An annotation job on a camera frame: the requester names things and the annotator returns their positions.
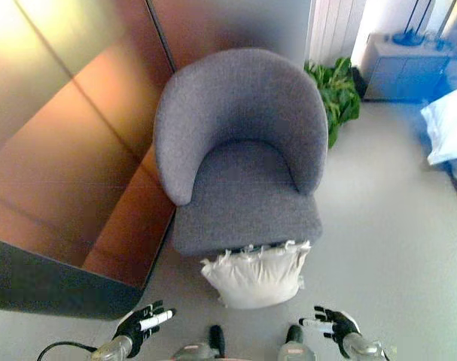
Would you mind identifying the white curtain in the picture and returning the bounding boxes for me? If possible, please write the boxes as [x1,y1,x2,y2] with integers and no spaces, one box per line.
[305,0,372,67]

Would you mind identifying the left robot leg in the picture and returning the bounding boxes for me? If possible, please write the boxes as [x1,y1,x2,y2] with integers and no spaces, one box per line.
[171,324,227,361]

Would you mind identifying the white bed pillow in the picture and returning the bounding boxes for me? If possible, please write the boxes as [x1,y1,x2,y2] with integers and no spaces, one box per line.
[419,83,457,167]

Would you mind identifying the right robot leg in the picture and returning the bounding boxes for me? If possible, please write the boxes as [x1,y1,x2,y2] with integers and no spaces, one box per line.
[276,324,306,361]

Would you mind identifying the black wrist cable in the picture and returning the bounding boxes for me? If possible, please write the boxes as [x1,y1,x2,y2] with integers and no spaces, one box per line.
[36,340,98,361]

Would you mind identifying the grey low cabinet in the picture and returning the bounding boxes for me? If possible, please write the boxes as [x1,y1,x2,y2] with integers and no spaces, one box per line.
[363,31,455,103]

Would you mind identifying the robot leg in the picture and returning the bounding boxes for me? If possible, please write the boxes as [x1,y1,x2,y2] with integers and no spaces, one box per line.
[171,324,227,361]
[276,324,306,361]

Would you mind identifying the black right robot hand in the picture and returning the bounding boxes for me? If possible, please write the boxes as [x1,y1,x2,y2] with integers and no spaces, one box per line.
[299,305,361,358]

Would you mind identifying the green leafy potted plant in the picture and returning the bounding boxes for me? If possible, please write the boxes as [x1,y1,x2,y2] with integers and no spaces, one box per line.
[303,56,361,150]

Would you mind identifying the brown wooden cabinet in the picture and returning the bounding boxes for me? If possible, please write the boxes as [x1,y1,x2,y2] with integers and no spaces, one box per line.
[0,0,312,320]

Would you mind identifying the blue object on cabinet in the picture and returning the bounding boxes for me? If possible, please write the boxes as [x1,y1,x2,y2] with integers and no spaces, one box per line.
[391,26,427,46]

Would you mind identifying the white fringed pillow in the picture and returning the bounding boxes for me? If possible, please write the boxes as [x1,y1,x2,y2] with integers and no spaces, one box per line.
[200,239,312,311]

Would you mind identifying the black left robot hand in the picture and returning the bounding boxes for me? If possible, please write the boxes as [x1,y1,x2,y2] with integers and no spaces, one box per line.
[113,299,177,358]

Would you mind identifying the grey fabric tub armchair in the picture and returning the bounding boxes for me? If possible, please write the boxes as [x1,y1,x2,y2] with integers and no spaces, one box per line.
[154,47,330,257]

